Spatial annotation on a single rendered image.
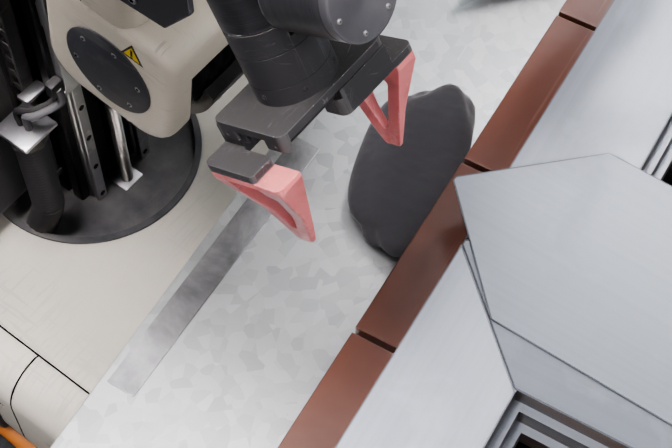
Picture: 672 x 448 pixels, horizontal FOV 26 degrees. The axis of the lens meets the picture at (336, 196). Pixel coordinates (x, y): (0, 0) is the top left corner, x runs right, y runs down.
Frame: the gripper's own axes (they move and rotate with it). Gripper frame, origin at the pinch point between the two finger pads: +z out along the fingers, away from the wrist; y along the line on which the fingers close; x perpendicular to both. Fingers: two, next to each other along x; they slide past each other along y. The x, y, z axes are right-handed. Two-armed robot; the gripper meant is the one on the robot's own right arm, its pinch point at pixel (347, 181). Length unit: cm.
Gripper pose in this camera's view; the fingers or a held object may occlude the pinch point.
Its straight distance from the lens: 97.6
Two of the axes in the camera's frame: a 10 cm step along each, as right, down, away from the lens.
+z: 3.6, 7.1, 6.0
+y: 6.1, -6.7, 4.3
